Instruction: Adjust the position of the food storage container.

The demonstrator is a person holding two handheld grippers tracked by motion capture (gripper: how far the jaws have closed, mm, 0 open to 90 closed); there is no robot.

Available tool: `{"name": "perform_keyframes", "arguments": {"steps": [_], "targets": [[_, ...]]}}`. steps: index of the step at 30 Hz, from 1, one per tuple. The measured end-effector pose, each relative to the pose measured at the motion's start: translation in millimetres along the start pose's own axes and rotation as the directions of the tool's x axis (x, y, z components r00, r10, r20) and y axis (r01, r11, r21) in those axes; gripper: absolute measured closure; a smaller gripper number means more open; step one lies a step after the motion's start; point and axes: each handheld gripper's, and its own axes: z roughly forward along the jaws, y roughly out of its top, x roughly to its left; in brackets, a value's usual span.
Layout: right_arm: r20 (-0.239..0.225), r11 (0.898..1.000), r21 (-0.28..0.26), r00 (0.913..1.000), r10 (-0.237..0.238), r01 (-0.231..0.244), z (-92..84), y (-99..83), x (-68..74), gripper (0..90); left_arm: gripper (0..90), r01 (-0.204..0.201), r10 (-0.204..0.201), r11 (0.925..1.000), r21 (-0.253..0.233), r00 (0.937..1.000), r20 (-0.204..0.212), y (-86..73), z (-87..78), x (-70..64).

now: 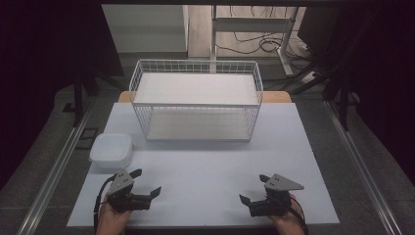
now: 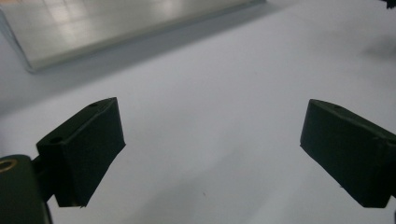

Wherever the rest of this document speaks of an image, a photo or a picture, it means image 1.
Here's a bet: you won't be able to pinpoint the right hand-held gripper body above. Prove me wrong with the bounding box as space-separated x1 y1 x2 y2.
249 173 305 217

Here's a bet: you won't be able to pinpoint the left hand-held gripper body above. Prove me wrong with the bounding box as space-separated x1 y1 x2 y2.
106 168 154 213

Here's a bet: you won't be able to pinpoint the person's left hand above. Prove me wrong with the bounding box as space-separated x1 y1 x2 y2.
96 195 133 235

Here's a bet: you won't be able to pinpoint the person's right hand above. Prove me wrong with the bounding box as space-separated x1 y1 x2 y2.
268 194 306 235

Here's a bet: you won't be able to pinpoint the white plastic lidded container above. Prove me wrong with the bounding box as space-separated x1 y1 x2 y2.
88 132 134 169

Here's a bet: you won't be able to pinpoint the black stand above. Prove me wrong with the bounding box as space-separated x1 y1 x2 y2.
287 9 383 132
71 70 126 128

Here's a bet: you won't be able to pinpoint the white power strip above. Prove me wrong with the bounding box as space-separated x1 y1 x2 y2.
300 70 317 84

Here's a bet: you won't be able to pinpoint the white cabinet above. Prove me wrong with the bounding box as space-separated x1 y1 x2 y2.
101 4 190 54

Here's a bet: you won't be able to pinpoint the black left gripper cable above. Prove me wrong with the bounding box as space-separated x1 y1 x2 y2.
93 174 117 234

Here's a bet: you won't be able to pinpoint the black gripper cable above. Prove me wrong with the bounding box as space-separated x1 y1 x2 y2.
93 174 117 234
287 201 310 235

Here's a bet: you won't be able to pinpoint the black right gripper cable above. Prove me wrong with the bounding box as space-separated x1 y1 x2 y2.
287 201 310 235

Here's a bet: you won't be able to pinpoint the aluminium floor rail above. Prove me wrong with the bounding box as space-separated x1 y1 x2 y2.
323 100 404 235
15 99 96 235

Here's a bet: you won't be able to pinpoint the white wire two-tier rack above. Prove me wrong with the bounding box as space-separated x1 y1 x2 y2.
128 59 264 143

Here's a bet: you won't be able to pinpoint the black floor cables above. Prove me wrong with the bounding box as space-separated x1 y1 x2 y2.
215 5 309 56

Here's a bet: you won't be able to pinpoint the white metal desk frame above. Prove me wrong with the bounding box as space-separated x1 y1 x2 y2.
209 4 300 78

